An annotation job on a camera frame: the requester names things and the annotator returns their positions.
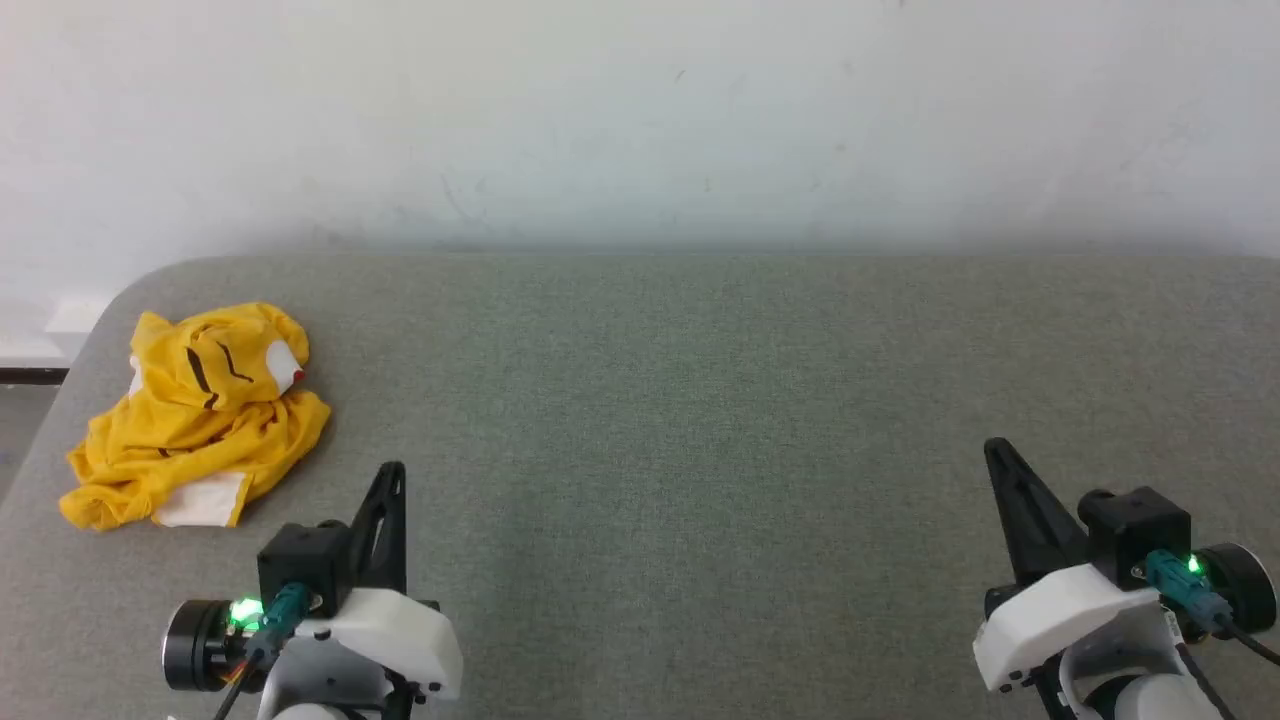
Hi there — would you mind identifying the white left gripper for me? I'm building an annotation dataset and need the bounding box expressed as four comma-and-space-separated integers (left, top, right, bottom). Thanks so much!
290, 461, 464, 703

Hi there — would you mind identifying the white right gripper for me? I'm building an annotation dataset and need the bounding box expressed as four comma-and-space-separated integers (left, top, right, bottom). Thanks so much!
973, 437, 1162, 694

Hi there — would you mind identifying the yellow cartoon print T-shirt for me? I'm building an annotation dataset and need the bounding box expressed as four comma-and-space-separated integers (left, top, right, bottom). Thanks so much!
58, 302, 333, 531

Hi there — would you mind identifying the left teal plug black cable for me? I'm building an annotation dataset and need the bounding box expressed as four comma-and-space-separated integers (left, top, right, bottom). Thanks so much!
210, 583, 313, 720

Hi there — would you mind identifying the teal plug black cable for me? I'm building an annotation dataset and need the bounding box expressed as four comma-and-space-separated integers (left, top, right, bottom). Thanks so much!
210, 583, 313, 720
1144, 549, 1280, 667

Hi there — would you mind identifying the right teal plug black cable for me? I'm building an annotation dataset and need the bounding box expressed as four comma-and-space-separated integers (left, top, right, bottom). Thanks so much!
1144, 549, 1280, 667

